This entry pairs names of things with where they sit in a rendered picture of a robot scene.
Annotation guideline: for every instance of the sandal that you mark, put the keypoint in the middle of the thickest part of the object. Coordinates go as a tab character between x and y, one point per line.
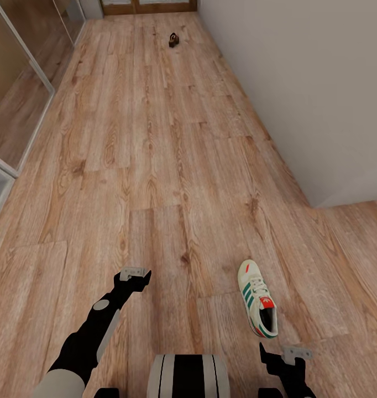
174	40

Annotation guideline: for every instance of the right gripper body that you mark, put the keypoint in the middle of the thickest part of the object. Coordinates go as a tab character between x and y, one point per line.
277	366

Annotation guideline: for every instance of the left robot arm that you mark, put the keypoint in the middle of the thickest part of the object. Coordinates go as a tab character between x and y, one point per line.
82	351

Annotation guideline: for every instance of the gym shoe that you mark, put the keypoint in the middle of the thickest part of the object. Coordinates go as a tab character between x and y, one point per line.
259	304

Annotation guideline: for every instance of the robot trunk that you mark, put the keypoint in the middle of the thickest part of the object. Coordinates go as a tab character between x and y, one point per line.
188	376

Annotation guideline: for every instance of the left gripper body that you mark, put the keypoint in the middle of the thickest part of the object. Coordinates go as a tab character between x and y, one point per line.
136	283

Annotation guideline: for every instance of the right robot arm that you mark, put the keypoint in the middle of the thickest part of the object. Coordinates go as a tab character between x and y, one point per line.
290	367

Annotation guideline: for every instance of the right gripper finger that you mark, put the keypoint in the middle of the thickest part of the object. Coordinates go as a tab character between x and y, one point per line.
263	354

